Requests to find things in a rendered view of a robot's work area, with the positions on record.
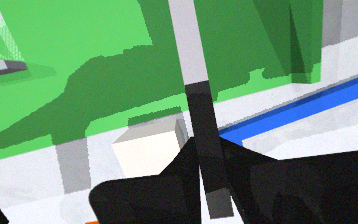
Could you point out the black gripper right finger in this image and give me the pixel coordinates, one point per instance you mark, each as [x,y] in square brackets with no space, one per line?
[264,189]

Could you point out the white block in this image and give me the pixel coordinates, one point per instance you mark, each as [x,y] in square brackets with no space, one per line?
[149,149]

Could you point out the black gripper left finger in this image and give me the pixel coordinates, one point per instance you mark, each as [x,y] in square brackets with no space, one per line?
[174,193]

